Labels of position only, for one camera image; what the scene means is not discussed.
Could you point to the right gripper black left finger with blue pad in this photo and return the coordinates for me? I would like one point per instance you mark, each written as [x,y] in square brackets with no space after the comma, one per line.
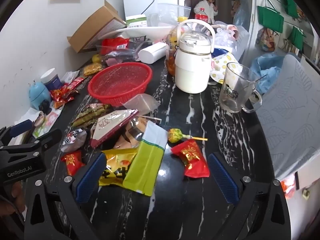
[54,210]

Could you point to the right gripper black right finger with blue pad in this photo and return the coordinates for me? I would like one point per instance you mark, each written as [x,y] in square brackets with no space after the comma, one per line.
[265,203]

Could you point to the red white triangular packet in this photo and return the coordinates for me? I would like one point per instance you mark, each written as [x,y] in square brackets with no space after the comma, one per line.
[109,124]

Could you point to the yellow black snack bag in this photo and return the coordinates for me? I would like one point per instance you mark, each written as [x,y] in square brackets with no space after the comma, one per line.
[117,166]

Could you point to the red gold snack packet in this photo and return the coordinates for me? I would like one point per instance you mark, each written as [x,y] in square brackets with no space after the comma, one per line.
[193,159]

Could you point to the green white snack pouch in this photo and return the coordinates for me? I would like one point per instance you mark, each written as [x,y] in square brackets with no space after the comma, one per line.
[142,174]

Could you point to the clear brown biscuit packet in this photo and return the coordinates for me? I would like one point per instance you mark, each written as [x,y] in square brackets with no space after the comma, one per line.
[133,132]

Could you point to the green yellow lollipop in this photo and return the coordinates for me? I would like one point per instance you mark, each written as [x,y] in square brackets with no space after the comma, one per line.
[176,135]

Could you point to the person's left hand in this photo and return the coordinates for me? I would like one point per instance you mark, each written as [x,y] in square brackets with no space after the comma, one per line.
[17,198]

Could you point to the small red candy packet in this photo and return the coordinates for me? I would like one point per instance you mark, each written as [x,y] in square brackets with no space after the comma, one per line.
[73,162]

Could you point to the black white small packet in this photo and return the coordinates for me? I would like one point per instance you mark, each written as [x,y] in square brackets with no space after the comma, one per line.
[74,140]

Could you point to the blue round figurine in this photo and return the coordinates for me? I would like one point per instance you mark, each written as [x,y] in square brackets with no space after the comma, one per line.
[39,96]

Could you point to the red wrapped candies pile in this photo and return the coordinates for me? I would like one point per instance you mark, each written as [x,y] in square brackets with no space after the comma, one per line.
[66,93]

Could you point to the blue jar white lid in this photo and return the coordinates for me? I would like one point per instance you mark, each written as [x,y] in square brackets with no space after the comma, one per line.
[51,80]

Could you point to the green brown snack packs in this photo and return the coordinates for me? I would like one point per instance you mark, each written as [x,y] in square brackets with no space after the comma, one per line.
[90,114]

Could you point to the white leaf pattern chair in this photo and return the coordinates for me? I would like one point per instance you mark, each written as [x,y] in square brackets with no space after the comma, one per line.
[289,117]

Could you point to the red plastic basket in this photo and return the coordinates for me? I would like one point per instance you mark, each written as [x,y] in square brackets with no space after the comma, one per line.
[118,84]

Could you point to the clear plastic bag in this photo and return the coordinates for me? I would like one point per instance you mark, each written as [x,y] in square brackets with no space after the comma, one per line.
[144,103]

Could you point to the glass mug with cat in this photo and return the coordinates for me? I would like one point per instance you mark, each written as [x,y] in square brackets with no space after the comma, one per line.
[238,85]

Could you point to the red bag in clear tray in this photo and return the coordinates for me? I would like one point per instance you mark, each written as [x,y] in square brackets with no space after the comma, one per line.
[119,50]

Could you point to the blue plastic bag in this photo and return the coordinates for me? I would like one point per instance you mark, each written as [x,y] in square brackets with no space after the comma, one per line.
[267,67]

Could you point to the cardboard box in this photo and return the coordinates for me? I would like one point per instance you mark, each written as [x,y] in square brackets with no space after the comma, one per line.
[101,22]

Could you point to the white paper roll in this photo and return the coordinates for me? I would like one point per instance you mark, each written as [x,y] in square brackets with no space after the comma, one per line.
[153,53]

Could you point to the smiley pattern cloth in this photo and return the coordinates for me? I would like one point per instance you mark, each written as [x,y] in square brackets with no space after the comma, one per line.
[219,66]

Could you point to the white thermos jug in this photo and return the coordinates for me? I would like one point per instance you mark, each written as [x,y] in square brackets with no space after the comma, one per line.
[193,61]

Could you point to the white pink plastic bag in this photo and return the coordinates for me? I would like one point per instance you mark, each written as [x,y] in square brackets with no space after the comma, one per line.
[231,38]

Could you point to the green hanging bag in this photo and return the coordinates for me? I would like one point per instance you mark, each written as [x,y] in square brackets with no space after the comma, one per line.
[270,18]

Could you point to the red cola bottle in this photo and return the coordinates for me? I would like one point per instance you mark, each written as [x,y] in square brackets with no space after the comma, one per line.
[201,15]

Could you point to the person in white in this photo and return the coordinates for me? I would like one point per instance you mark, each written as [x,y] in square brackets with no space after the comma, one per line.
[210,9]

